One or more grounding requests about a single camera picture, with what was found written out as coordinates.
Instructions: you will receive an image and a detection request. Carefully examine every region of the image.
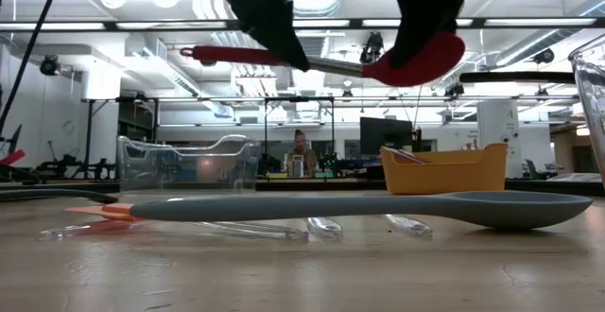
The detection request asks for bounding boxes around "red silicone spoon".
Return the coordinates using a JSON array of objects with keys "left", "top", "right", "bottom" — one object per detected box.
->
[{"left": 179, "top": 31, "right": 467, "bottom": 88}]

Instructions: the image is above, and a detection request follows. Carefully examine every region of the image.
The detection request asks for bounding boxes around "orange silicone spatula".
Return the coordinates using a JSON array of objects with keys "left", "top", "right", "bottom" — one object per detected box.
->
[{"left": 63, "top": 201, "right": 311, "bottom": 242}]

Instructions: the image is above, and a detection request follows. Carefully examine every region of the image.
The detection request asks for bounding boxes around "black monitor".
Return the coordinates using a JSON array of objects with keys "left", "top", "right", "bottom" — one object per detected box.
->
[{"left": 359, "top": 116, "right": 414, "bottom": 156}]

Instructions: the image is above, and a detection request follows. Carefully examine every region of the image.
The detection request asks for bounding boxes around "white column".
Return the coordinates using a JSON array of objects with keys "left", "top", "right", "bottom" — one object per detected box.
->
[{"left": 475, "top": 99, "right": 524, "bottom": 180}]

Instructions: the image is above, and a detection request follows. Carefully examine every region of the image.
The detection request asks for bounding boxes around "person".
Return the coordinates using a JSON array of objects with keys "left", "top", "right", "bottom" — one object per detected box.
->
[{"left": 285, "top": 129, "right": 319, "bottom": 177}]

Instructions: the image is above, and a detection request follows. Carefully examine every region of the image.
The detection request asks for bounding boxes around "yellow plastic bin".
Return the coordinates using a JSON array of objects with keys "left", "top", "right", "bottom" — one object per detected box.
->
[{"left": 380, "top": 142, "right": 510, "bottom": 196}]

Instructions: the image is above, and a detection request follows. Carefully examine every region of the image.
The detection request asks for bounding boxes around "clear plastic bin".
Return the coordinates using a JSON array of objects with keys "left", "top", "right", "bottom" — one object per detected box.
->
[{"left": 115, "top": 133, "right": 262, "bottom": 194}]

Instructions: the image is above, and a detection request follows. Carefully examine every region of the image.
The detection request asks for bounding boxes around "clear measuring jug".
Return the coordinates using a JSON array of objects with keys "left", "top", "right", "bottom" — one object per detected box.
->
[{"left": 567, "top": 32, "right": 605, "bottom": 193}]

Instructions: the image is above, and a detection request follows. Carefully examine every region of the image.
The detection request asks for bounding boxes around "blue silicone spoon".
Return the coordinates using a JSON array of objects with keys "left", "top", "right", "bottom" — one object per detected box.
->
[{"left": 129, "top": 189, "right": 595, "bottom": 231}]

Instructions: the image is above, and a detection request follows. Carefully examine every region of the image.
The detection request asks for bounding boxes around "small red tool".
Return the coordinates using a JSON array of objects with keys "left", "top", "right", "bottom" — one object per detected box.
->
[{"left": 0, "top": 148, "right": 26, "bottom": 166}]

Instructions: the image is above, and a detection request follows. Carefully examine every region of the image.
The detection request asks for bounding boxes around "black ceiling camera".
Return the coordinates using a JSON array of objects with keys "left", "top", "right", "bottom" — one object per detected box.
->
[
  {"left": 39, "top": 54, "right": 61, "bottom": 77},
  {"left": 359, "top": 31, "right": 385, "bottom": 65},
  {"left": 532, "top": 47, "right": 555, "bottom": 65}
]

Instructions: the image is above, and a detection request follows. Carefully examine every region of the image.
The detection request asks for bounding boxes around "overhead frame bar with lights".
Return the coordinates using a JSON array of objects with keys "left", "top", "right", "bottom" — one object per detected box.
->
[{"left": 0, "top": 17, "right": 605, "bottom": 32}]

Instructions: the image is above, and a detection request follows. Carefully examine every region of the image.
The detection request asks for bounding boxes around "black workstation frame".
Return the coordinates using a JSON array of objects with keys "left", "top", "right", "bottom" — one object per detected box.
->
[
  {"left": 262, "top": 95, "right": 337, "bottom": 160},
  {"left": 80, "top": 96, "right": 161, "bottom": 181}
]

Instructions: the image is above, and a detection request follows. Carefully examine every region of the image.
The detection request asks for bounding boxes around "black hanging cable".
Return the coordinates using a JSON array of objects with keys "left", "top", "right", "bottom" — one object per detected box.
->
[{"left": 0, "top": 0, "right": 65, "bottom": 136}]

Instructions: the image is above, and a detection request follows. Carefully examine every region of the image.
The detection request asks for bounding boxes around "black hose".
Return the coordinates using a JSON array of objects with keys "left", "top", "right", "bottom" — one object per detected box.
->
[{"left": 0, "top": 187, "right": 119, "bottom": 205}]

